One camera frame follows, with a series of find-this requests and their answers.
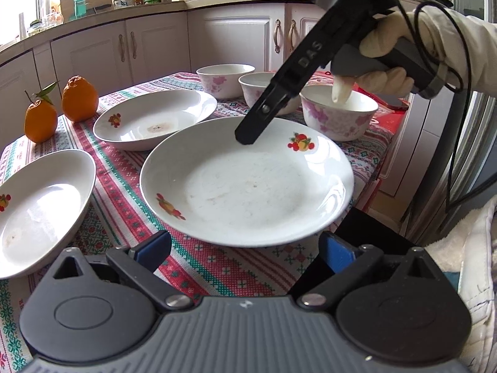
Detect person's right hand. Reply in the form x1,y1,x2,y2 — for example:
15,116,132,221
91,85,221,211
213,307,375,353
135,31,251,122
332,11,418,105

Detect red green patterned tablecloth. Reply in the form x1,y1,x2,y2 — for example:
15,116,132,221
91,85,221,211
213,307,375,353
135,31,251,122
0,71,404,373

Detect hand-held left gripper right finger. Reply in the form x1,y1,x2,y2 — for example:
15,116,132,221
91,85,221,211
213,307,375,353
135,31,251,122
297,231,437,312

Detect white fleece garment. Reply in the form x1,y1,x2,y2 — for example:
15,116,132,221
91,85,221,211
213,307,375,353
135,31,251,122
423,202,497,373

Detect red printed box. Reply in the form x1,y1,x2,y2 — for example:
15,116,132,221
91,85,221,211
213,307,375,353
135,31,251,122
369,107,405,135

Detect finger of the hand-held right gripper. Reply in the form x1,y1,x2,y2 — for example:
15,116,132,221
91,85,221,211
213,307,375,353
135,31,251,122
235,80,308,145

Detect bumpy orange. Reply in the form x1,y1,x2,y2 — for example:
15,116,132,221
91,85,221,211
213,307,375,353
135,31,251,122
62,76,99,123

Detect orange with green leaves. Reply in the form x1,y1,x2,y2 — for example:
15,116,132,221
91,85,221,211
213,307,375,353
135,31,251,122
24,81,60,143

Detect white pink-flower bowl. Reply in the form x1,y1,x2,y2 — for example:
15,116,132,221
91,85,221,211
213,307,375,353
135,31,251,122
196,64,256,99
238,72,301,116
300,85,379,141

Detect person's right forearm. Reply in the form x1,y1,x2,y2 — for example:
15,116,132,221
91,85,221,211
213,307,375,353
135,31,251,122
404,2,497,99

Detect white fruit-print plate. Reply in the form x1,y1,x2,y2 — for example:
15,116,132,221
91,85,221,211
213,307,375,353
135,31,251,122
140,116,355,248
93,89,218,151
0,150,96,279

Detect silver refrigerator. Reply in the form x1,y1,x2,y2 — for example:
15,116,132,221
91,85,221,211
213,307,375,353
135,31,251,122
404,0,497,242

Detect cardboard box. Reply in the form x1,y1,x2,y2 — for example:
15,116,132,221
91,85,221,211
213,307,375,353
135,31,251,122
59,0,111,22

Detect black cable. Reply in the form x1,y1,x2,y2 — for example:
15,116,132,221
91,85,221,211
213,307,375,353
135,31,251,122
394,0,476,212

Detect red smartphone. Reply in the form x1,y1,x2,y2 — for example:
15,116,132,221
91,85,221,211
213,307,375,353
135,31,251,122
375,93,409,110

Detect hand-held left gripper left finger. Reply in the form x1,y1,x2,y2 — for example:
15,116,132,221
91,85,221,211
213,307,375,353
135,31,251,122
50,230,194,312

